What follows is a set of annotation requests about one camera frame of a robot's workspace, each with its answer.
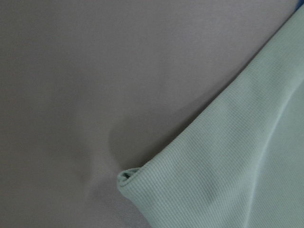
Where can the olive green long-sleeve shirt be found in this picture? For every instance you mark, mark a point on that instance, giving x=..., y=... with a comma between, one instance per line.
x=240, y=163

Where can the blue tape line lengthwise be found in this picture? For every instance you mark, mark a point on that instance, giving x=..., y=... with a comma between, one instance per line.
x=299, y=4

